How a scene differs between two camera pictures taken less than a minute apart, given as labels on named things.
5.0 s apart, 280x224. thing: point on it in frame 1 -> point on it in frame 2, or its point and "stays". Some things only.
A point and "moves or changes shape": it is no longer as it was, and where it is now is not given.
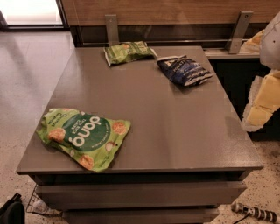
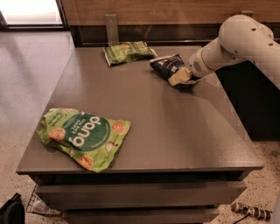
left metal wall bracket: (111, 22) stays
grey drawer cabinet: (186, 155) stays
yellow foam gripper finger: (263, 101) -> (180, 76)
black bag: (13, 211) stays
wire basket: (37, 206) stays
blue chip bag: (184, 70) moves or changes shape
